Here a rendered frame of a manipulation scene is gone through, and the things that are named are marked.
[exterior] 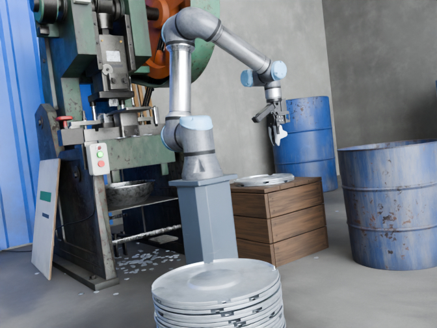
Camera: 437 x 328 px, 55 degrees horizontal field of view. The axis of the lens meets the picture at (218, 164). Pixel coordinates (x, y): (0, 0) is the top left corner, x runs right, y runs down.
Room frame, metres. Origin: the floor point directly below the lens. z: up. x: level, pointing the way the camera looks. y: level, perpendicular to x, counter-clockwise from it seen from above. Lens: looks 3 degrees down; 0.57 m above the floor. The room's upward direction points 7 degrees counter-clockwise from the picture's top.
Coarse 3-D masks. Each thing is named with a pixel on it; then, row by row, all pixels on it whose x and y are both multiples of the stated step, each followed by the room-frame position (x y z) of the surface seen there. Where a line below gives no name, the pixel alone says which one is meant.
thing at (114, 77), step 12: (108, 36) 2.15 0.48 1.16; (120, 36) 2.19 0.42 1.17; (108, 48) 2.14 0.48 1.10; (120, 48) 2.18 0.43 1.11; (108, 60) 2.13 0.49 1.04; (120, 60) 2.18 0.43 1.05; (108, 72) 2.12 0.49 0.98; (120, 72) 2.17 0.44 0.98; (96, 84) 2.17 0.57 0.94; (108, 84) 2.12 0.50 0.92; (120, 84) 2.13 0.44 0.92
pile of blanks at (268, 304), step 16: (272, 288) 0.86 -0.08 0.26; (160, 304) 0.86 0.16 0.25; (224, 304) 0.80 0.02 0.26; (240, 304) 0.83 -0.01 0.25; (256, 304) 0.84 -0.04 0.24; (272, 304) 0.87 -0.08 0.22; (160, 320) 0.87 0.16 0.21; (176, 320) 0.83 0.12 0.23; (192, 320) 0.81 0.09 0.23; (208, 320) 0.80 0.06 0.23; (224, 320) 0.80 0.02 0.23; (240, 320) 0.81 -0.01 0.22; (256, 320) 0.82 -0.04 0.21; (272, 320) 0.85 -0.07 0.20
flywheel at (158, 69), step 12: (156, 0) 2.40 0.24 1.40; (168, 0) 2.36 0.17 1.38; (180, 0) 2.27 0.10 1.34; (168, 12) 2.37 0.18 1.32; (156, 24) 2.43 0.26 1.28; (156, 36) 2.51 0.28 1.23; (156, 48) 2.52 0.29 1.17; (156, 60) 2.54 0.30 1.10; (168, 60) 2.43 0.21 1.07; (156, 72) 2.48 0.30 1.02; (168, 72) 2.37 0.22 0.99
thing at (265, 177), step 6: (264, 174) 2.21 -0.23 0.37; (276, 174) 2.18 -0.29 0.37; (282, 174) 2.14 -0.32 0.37; (288, 174) 2.11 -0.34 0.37; (234, 180) 2.09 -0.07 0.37; (240, 180) 2.10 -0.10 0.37; (246, 180) 2.06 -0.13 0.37; (252, 180) 2.03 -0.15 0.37; (258, 180) 2.00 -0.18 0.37; (264, 180) 1.92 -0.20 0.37; (270, 180) 1.92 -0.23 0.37
